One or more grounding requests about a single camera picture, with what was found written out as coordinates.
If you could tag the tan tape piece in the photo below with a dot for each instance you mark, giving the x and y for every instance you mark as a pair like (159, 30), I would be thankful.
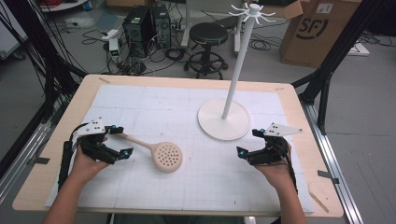
(318, 202)
(104, 80)

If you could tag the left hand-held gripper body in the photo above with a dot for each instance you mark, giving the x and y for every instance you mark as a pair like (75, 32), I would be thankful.
(93, 129)

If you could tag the black tape piece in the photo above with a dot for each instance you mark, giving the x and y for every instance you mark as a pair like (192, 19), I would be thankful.
(41, 160)
(327, 176)

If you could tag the aluminium rail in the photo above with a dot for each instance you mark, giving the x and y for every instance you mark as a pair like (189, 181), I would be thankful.
(18, 168)
(336, 161)

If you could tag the black metal frame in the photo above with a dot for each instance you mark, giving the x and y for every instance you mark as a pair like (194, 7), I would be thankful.
(327, 68)

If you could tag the large printed cardboard box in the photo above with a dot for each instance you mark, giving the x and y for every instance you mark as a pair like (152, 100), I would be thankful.
(314, 34)

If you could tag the person's right hand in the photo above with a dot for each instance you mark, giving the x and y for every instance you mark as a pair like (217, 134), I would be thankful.
(280, 174)

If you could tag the white grid mat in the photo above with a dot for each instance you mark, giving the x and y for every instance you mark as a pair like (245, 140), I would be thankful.
(186, 186)

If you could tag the large black computer tower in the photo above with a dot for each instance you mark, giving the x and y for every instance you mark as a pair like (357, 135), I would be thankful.
(137, 28)

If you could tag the black round stool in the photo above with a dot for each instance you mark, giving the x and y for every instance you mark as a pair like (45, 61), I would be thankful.
(208, 34)

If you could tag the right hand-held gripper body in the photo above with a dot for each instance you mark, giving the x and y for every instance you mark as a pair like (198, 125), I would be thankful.
(274, 152)

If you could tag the white flat floor box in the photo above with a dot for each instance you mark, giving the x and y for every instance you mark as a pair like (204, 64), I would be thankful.
(358, 49)

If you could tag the white power strip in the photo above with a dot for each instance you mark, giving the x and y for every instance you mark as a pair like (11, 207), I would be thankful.
(110, 33)

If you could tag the white hook stand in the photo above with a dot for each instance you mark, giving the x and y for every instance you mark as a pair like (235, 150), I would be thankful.
(224, 124)

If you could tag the person's left hand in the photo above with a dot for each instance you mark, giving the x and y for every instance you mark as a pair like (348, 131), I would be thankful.
(84, 166)

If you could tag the white device with green display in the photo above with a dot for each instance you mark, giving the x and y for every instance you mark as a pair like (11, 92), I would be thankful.
(114, 46)

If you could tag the white metal stand leg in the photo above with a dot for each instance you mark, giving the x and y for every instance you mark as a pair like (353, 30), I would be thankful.
(186, 21)
(238, 34)

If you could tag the beige slotted spoon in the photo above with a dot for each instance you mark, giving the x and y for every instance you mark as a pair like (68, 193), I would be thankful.
(140, 142)

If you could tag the slim black computer tower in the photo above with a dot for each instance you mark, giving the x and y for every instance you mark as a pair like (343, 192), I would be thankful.
(161, 25)

